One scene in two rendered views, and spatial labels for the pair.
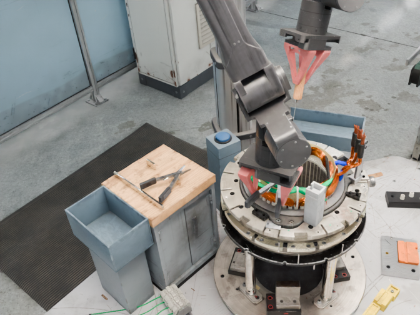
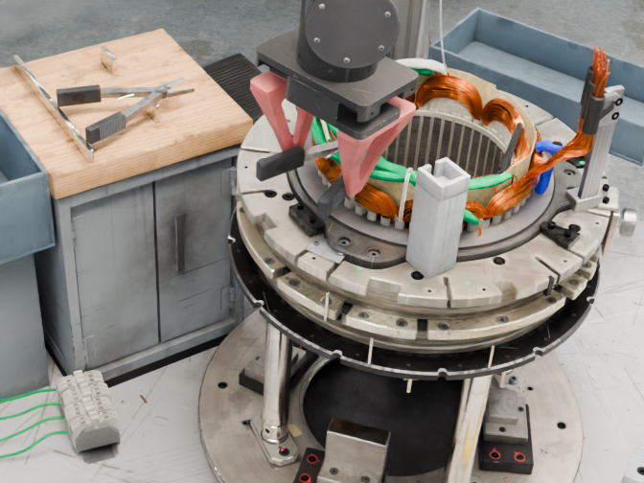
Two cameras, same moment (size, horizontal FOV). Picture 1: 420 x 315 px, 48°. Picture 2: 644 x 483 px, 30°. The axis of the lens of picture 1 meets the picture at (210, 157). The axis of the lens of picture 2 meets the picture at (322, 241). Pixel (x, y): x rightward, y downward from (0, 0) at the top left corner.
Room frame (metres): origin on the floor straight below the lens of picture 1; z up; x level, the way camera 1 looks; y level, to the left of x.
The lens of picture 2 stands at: (-0.07, -0.20, 1.70)
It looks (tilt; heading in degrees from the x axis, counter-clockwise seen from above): 40 degrees down; 7
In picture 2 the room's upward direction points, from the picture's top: 4 degrees clockwise
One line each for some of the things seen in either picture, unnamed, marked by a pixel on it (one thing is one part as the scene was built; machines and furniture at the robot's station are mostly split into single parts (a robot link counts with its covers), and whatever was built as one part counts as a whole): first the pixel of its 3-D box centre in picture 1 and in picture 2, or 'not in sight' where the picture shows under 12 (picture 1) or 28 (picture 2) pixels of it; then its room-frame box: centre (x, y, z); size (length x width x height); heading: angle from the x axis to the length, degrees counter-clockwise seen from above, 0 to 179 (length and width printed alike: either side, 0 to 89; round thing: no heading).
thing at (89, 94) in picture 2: (148, 183); (79, 95); (0.82, 0.15, 1.09); 0.04 x 0.01 x 0.02; 117
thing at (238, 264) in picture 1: (240, 260); (276, 359); (0.78, -0.05, 0.83); 0.05 x 0.04 x 0.02; 160
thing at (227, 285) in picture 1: (287, 267); (390, 407); (0.77, -0.18, 0.80); 0.39 x 0.39 x 0.01
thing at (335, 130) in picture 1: (312, 162); (535, 174); (1.03, -0.29, 0.92); 0.25 x 0.11 x 0.28; 66
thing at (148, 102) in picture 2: (174, 180); (144, 104); (0.82, 0.09, 1.09); 0.06 x 0.01 x 0.01; 157
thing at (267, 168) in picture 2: (252, 199); (280, 163); (0.65, -0.07, 1.17); 0.04 x 0.01 x 0.02; 136
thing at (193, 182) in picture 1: (159, 182); (113, 106); (0.85, 0.13, 1.05); 0.20 x 0.19 x 0.02; 132
